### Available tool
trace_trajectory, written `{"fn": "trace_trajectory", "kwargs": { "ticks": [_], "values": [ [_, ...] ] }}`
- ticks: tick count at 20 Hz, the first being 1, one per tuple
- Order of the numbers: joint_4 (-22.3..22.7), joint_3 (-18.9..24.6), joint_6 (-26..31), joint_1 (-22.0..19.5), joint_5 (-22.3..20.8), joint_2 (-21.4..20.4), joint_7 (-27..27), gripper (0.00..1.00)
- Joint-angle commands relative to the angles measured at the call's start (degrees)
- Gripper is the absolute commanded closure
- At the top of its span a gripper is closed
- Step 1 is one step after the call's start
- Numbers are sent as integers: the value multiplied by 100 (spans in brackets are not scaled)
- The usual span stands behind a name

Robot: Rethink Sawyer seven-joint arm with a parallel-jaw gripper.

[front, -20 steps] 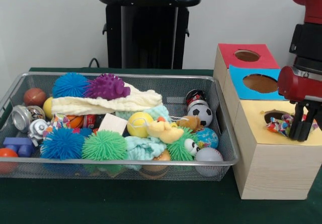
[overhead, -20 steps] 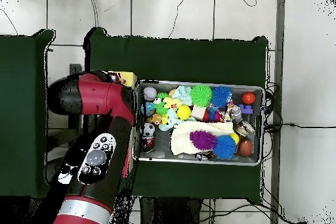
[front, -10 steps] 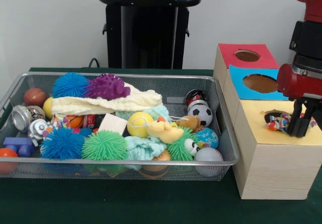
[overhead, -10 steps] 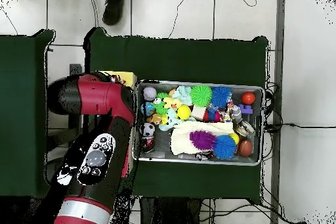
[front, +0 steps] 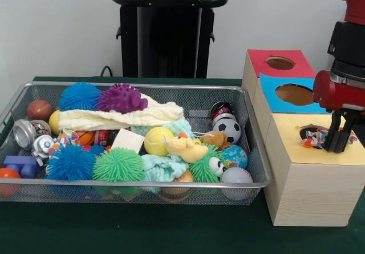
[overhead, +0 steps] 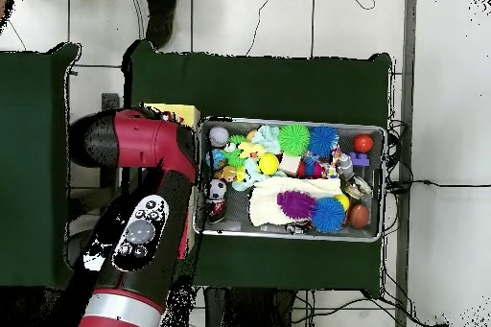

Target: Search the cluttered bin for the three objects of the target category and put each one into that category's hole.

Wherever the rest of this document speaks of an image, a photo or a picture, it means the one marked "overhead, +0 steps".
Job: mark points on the dark green side-table cloth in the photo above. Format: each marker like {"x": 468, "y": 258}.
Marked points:
{"x": 30, "y": 112}

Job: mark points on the cream muslin cloth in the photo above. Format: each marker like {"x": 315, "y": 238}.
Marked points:
{"x": 268, "y": 200}

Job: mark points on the black and white soccer ball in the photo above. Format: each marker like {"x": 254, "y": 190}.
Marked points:
{"x": 217, "y": 189}

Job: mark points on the person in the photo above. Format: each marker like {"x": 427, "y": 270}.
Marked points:
{"x": 159, "y": 16}

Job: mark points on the yellow tennis ball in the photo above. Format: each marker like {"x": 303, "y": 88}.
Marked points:
{"x": 268, "y": 164}

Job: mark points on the purple spiky toy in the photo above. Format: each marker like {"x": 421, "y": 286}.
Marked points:
{"x": 297, "y": 204}

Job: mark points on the green spiky ball with eyes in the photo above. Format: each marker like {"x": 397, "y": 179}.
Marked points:
{"x": 236, "y": 158}

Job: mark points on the black upright panel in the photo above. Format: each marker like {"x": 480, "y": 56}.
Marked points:
{"x": 110, "y": 100}

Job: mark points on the shallow mesh bin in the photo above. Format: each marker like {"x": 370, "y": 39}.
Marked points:
{"x": 372, "y": 227}

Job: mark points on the blue spiky ball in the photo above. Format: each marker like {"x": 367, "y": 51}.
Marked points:
{"x": 329, "y": 215}
{"x": 324, "y": 141}

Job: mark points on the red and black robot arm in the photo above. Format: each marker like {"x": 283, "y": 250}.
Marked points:
{"x": 142, "y": 139}

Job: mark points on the mint green cloth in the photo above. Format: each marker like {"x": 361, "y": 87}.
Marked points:
{"x": 270, "y": 139}

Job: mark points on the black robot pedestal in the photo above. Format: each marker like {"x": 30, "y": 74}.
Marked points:
{"x": 249, "y": 311}

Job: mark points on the dark green table cloth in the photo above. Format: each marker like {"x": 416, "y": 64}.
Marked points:
{"x": 268, "y": 85}

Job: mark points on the blue globe ball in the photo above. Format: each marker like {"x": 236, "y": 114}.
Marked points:
{"x": 218, "y": 159}

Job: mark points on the green spiky ball white nub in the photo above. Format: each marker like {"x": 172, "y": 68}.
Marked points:
{"x": 294, "y": 140}

